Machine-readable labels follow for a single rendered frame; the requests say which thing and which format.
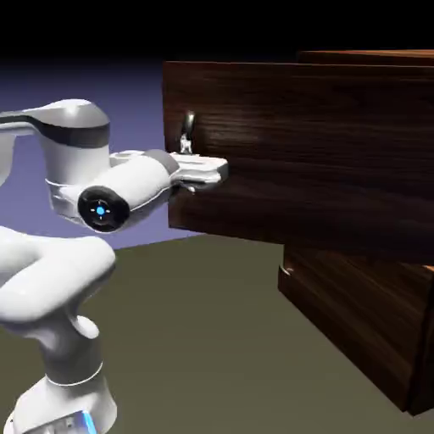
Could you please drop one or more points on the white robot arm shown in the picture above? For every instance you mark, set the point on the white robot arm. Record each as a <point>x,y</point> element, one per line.
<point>74,159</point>

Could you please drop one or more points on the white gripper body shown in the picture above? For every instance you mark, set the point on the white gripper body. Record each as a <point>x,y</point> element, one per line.
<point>200,169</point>

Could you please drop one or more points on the dark wood cabinet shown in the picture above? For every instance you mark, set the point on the dark wood cabinet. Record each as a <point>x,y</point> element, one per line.
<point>390,322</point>

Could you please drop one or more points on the dark wood cabinet door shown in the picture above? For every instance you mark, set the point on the dark wood cabinet door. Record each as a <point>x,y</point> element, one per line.
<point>305,152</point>
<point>349,318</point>

